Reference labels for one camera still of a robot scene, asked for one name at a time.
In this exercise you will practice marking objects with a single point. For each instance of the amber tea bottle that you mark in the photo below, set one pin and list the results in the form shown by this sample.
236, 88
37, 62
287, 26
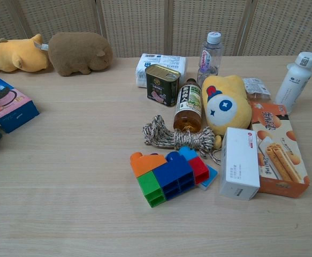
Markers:
189, 107

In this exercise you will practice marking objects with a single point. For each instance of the light blue flat plate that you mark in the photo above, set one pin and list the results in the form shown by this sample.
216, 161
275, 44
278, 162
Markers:
210, 178

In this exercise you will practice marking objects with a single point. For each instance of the green toy block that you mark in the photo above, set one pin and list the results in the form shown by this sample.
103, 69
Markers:
150, 188

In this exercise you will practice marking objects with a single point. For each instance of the red toy block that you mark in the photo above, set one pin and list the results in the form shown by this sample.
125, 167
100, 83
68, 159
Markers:
198, 168

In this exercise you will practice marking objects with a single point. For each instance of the white tissue pack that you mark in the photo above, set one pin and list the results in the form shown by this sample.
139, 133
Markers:
150, 65

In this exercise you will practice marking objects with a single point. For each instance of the orange toy block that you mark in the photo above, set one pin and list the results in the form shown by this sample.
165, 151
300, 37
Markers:
145, 164

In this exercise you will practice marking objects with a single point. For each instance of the light blue toy block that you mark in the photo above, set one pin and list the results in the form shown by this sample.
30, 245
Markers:
186, 152

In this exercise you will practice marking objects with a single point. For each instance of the green luncheon meat can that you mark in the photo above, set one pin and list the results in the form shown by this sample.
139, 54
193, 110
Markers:
162, 85

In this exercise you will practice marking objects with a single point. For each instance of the clear wrapped bread packet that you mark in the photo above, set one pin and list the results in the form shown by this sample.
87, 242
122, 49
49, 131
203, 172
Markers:
256, 87

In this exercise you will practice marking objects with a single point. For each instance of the yellow plush dinosaur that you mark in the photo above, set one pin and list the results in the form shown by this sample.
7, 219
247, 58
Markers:
8, 54

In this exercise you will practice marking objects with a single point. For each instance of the yellow plush toy with face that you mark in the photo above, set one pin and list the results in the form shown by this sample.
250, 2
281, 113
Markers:
225, 104

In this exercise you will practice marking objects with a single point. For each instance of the clear water bottle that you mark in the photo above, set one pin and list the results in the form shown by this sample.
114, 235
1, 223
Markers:
210, 57

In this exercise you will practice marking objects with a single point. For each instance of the white plastic bottle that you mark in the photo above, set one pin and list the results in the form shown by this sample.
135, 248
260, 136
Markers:
295, 80

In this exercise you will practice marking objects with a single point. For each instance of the dark blue toy block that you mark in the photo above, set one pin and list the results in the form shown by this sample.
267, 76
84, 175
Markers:
174, 174

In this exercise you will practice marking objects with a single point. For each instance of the brown plush capybara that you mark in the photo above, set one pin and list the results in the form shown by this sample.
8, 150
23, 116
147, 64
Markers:
78, 52

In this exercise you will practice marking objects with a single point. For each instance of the orange egg roll box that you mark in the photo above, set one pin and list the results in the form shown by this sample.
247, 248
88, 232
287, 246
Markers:
281, 150

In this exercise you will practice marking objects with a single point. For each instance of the white cardboard box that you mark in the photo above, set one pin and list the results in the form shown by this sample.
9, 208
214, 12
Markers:
240, 163

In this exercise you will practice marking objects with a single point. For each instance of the blue pink cookie box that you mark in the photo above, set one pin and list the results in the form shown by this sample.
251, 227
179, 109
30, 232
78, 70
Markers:
14, 107

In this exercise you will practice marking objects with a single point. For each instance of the wicker folding screen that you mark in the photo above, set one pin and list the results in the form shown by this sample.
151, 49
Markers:
145, 24

